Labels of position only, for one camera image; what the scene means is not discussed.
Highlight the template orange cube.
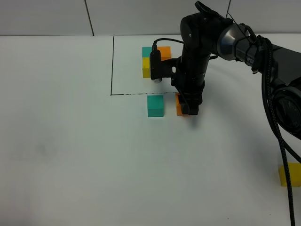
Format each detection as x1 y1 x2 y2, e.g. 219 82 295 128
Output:
157 46 171 61

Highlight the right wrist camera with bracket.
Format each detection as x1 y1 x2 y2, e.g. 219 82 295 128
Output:
150 49 181 82

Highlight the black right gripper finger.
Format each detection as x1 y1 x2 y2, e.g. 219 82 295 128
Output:
179 94 189 115
189 101 200 115

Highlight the template yellow cube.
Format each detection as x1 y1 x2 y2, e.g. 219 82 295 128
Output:
142 57 151 78

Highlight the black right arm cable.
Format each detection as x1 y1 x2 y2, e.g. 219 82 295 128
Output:
151 35 301 226

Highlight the template teal cube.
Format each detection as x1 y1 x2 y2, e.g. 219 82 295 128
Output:
142 47 152 58

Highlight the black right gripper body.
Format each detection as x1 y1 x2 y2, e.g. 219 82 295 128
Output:
171 53 210 106

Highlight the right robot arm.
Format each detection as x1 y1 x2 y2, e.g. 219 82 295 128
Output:
171 1 301 137

